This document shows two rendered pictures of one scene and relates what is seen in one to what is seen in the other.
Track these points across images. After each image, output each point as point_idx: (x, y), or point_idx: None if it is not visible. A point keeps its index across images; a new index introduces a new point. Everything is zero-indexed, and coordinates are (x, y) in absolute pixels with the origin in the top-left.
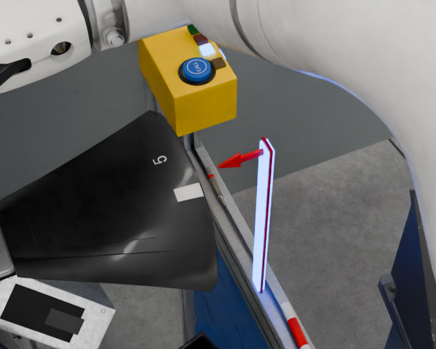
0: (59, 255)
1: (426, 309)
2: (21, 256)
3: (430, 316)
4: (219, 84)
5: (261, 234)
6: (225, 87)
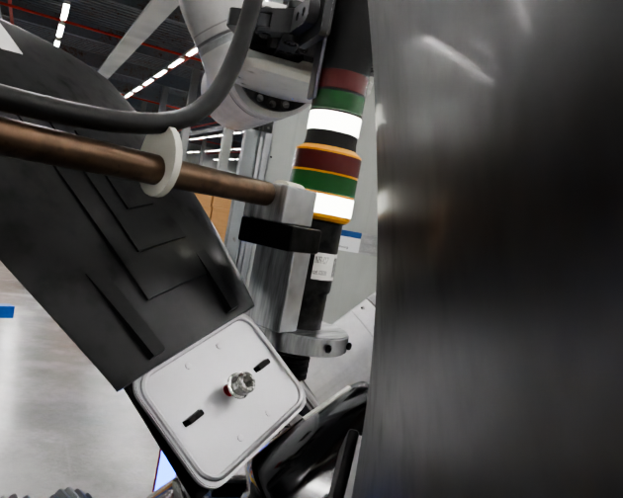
0: (295, 422)
1: (304, 409)
2: None
3: (310, 410)
4: None
5: (174, 471)
6: None
